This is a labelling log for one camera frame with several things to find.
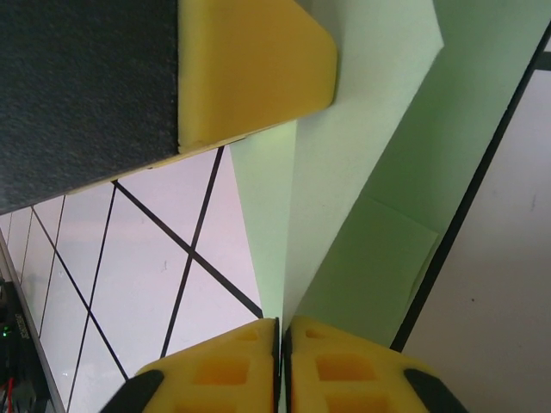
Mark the aluminium mounting rail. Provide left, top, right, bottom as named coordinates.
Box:
left=0, top=236, right=65, bottom=413

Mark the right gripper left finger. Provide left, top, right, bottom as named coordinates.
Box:
left=102, top=317, right=281, bottom=413

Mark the light green cloth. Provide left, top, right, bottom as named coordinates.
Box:
left=230, top=0, right=546, bottom=345

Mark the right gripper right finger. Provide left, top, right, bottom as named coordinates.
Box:
left=283, top=316, right=470, bottom=413

